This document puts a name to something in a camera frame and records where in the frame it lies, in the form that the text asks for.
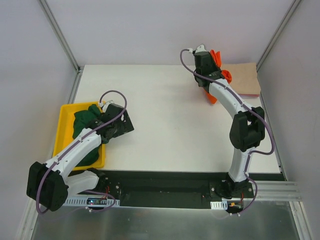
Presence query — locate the orange t-shirt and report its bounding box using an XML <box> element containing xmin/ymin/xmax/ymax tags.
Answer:
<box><xmin>204</xmin><ymin>49</ymin><xmax>233</xmax><ymax>105</ymax></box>

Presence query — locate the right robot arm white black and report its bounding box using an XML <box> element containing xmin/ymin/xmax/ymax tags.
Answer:
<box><xmin>193</xmin><ymin>50</ymin><xmax>265</xmax><ymax>199</ymax></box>

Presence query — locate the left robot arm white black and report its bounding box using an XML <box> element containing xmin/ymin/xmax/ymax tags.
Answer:
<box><xmin>26</xmin><ymin>103</ymin><xmax>134</xmax><ymax>212</ymax></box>

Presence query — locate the folded tan t-shirt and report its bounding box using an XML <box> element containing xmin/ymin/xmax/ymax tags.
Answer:
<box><xmin>221</xmin><ymin>62</ymin><xmax>261</xmax><ymax>95</ymax></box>

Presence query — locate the folded pink t-shirt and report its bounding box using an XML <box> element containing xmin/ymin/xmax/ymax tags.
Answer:
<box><xmin>239</xmin><ymin>94</ymin><xmax>260</xmax><ymax>99</ymax></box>

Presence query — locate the yellow plastic bin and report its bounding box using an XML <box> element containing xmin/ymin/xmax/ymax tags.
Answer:
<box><xmin>52</xmin><ymin>101</ymin><xmax>106</xmax><ymax>171</ymax></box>

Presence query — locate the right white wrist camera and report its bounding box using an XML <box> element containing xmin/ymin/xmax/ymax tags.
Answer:
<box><xmin>192</xmin><ymin>44</ymin><xmax>207</xmax><ymax>55</ymax></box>

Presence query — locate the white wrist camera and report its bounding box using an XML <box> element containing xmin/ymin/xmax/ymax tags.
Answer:
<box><xmin>192</xmin><ymin>44</ymin><xmax>207</xmax><ymax>55</ymax></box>
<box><xmin>98</xmin><ymin>100</ymin><xmax>114</xmax><ymax>109</ymax></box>

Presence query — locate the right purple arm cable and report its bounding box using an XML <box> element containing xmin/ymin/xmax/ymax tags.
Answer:
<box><xmin>179</xmin><ymin>48</ymin><xmax>276</xmax><ymax>218</ymax></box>

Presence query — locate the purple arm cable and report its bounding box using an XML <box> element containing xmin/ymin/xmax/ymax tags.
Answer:
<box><xmin>179</xmin><ymin>48</ymin><xmax>276</xmax><ymax>218</ymax></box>
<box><xmin>36</xmin><ymin>89</ymin><xmax>128</xmax><ymax>215</ymax></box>

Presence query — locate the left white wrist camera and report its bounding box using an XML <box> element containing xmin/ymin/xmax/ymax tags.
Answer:
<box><xmin>98</xmin><ymin>100</ymin><xmax>114</xmax><ymax>109</ymax></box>

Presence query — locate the left aluminium frame post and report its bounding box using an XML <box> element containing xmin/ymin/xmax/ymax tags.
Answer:
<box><xmin>37</xmin><ymin>0</ymin><xmax>81</xmax><ymax>74</ymax></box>

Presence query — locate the aluminium frame post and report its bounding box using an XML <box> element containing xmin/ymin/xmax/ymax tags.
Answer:
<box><xmin>256</xmin><ymin>0</ymin><xmax>303</xmax><ymax>72</ymax></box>
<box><xmin>37</xmin><ymin>0</ymin><xmax>81</xmax><ymax>74</ymax></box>

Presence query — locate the left white cable duct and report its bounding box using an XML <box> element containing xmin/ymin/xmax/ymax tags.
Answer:
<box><xmin>63</xmin><ymin>196</ymin><xmax>120</xmax><ymax>208</ymax></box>

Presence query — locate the white cable duct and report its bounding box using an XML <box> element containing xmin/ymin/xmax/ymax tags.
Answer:
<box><xmin>63</xmin><ymin>196</ymin><xmax>120</xmax><ymax>208</ymax></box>
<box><xmin>210</xmin><ymin>200</ymin><xmax>228</xmax><ymax>211</ymax></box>

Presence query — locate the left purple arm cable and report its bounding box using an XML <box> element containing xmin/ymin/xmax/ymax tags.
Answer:
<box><xmin>36</xmin><ymin>89</ymin><xmax>128</xmax><ymax>215</ymax></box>

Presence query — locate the right aluminium frame post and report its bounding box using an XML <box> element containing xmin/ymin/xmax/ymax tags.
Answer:
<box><xmin>256</xmin><ymin>0</ymin><xmax>303</xmax><ymax>72</ymax></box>

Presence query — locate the right white cable duct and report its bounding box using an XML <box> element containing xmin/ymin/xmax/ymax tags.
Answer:
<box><xmin>210</xmin><ymin>200</ymin><xmax>228</xmax><ymax>211</ymax></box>

